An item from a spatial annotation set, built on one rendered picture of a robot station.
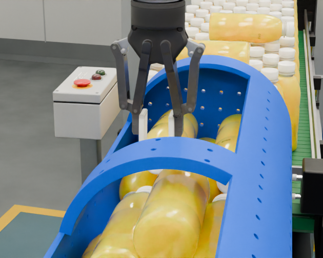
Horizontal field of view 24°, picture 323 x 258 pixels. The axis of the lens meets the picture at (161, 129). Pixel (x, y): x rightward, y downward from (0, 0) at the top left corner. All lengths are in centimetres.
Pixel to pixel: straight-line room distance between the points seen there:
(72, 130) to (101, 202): 47
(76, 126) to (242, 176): 74
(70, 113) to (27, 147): 273
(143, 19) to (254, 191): 30
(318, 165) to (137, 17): 57
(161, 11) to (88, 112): 57
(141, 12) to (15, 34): 517
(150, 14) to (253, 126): 21
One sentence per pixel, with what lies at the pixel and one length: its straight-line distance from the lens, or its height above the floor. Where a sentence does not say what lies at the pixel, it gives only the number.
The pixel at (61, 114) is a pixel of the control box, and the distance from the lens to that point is 155.
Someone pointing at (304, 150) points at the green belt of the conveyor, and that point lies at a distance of 179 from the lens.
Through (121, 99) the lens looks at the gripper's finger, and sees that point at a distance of 107.
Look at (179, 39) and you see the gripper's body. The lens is 103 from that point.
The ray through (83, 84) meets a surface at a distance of 155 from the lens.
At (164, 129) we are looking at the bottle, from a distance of 114.
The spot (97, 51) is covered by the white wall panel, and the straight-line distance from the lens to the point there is 589.
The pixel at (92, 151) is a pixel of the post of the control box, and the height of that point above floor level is 94.
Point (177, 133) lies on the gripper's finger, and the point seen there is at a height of 118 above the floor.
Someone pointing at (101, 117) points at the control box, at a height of 105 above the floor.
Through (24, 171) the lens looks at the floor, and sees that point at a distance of 396.
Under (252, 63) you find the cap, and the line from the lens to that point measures 172.
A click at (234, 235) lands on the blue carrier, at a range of 73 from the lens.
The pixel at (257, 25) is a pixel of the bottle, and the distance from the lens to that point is 187.
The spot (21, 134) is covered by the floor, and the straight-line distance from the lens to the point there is 447.
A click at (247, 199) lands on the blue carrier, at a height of 120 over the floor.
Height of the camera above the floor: 156
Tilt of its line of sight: 20 degrees down
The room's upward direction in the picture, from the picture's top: straight up
